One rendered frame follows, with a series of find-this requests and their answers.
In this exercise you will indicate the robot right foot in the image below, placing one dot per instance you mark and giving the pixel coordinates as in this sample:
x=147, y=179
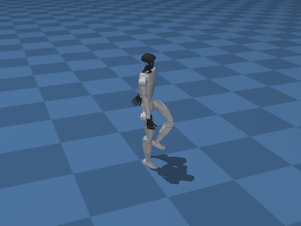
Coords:
x=150, y=164

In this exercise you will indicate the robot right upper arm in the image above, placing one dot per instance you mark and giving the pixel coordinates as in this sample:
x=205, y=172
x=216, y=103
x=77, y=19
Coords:
x=143, y=87

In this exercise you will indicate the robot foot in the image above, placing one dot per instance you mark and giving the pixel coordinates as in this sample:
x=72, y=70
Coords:
x=160, y=146
x=150, y=164

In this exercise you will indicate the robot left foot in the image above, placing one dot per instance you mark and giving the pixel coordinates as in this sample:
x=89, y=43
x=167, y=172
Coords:
x=160, y=146

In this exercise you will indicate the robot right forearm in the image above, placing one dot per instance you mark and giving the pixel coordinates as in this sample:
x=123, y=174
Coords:
x=147, y=109

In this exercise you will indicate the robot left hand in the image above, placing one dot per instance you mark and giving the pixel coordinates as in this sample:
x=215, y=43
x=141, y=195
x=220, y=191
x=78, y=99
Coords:
x=138, y=99

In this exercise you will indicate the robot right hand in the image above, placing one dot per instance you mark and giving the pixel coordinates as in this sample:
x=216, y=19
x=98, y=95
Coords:
x=150, y=123

